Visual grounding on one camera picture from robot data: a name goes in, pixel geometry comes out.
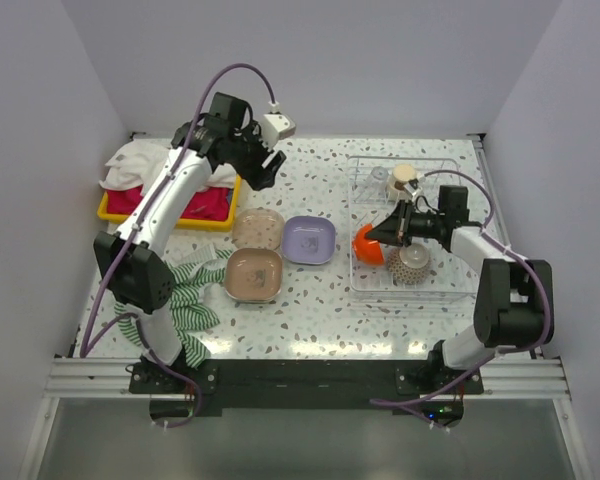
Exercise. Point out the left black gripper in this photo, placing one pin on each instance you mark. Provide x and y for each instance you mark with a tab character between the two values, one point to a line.
258	175

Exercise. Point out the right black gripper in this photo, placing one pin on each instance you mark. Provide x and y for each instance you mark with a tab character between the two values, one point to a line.
395	230

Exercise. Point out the orange plastic bowl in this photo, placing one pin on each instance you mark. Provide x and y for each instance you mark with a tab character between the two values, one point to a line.
367	251

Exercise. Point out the patterned ceramic bowl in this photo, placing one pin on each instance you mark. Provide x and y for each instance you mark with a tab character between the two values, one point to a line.
409	265

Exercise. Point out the white wire dish rack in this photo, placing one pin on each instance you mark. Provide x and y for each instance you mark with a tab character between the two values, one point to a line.
449	278

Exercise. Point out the clear glass cup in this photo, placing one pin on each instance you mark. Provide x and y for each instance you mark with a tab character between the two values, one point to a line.
376	180

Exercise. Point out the beige brown ceramic cup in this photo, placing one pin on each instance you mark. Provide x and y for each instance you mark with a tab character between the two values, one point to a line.
400	174

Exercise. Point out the purple square plate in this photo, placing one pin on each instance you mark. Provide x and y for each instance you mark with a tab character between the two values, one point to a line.
308	240

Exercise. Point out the brown square plate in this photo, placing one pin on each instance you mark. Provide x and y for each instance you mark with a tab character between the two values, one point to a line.
253	275

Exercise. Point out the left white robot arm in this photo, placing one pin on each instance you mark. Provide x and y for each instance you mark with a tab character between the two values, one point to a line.
130	260

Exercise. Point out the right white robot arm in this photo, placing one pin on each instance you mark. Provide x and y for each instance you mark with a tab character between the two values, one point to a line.
513	310

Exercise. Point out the clear brown glass plate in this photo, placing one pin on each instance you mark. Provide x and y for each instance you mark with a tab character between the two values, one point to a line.
258	228

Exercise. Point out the magenta cloth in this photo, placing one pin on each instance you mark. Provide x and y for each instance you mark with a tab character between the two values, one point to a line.
212	204

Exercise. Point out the yellow plastic tray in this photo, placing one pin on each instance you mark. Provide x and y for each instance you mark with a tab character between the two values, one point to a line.
208	225

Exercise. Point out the white towel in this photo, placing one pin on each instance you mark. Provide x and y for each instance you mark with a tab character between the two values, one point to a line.
138	163

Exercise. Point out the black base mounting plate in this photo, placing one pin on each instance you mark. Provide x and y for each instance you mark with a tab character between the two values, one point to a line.
218	385

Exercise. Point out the green striped cloth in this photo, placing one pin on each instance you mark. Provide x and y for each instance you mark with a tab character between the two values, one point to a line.
187	313

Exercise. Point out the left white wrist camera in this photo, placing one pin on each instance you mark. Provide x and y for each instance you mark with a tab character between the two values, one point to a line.
276	127

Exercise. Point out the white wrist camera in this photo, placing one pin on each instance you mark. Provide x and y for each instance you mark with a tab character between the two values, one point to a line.
276	127
412	189

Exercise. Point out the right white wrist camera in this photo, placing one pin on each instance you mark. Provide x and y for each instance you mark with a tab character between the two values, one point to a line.
412	189

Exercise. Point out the aluminium frame rail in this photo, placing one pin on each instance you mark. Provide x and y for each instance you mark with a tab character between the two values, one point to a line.
89	378

